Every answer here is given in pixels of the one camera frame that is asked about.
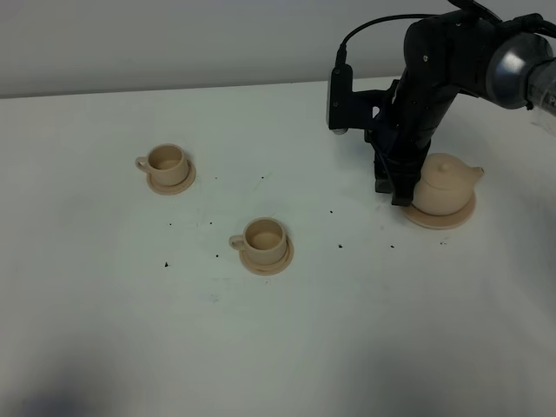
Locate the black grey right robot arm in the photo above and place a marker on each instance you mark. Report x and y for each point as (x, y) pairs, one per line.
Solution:
(510, 64)

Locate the tan ceramic teapot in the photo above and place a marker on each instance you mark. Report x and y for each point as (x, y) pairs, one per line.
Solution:
(446, 184)

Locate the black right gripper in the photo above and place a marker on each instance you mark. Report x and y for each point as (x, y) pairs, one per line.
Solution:
(417, 106)

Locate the tan cup saucer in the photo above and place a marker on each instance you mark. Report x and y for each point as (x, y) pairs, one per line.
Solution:
(175, 189)
(270, 269)

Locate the far tan teacup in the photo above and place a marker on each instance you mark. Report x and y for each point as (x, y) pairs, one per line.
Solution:
(167, 164)

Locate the far tan cup saucer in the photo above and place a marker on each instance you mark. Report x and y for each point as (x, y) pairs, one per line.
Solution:
(175, 189)

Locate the tan teacup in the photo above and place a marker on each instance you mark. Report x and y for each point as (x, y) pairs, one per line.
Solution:
(263, 241)
(167, 164)

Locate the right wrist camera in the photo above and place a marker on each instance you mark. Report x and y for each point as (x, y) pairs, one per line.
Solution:
(340, 85)

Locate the near tan cup saucer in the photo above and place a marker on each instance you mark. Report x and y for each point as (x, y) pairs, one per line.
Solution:
(270, 269)

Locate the tan teapot saucer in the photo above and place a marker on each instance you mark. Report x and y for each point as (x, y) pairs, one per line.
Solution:
(441, 222)

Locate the near tan teacup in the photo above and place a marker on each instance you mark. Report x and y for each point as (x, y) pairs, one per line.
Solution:
(263, 241)

